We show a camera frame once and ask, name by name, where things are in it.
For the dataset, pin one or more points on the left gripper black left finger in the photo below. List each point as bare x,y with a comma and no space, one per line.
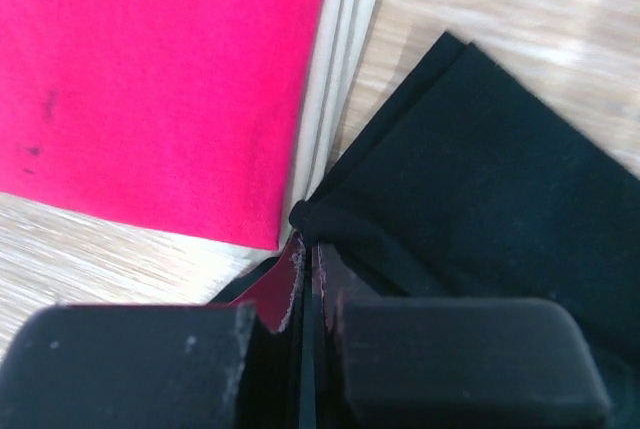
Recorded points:
232,363

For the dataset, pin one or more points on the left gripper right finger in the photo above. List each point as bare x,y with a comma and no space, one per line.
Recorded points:
404,362

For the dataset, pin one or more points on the black t-shirt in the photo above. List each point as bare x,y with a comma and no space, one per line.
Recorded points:
465,185

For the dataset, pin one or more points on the folded pink t-shirt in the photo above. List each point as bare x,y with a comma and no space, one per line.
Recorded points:
176,115

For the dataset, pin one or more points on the folded beige t-shirt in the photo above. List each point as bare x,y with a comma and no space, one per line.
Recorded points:
340,37

